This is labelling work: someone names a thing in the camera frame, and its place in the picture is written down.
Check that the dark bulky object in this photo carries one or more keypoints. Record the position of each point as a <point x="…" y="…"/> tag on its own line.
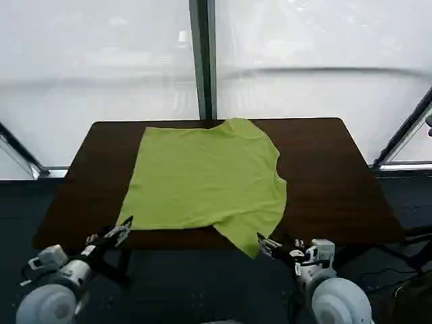
<point x="416" y="300"/>

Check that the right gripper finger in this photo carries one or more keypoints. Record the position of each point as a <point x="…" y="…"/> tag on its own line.
<point x="269" y="252"/>
<point x="270" y="242"/>

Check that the slanted metal window frame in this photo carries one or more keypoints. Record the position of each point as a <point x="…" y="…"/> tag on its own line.
<point x="401" y="133"/>
<point x="23" y="157"/>

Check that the dark upright window post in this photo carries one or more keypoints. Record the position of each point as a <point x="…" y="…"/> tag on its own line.
<point x="203" y="57"/>

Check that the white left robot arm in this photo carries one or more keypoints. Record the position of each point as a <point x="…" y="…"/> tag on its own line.
<point x="50" y="300"/>

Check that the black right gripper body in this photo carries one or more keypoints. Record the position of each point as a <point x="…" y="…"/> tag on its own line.
<point x="289" y="251"/>

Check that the lime green t-shirt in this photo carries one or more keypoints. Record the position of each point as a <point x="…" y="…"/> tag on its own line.
<point x="206" y="175"/>

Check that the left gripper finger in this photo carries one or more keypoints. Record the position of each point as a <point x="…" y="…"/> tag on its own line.
<point x="120" y="237"/>
<point x="119" y="227"/>

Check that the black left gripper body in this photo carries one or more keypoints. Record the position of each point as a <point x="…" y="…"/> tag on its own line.
<point x="96" y="248"/>

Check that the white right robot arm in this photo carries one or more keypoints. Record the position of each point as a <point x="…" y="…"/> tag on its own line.
<point x="337" y="300"/>

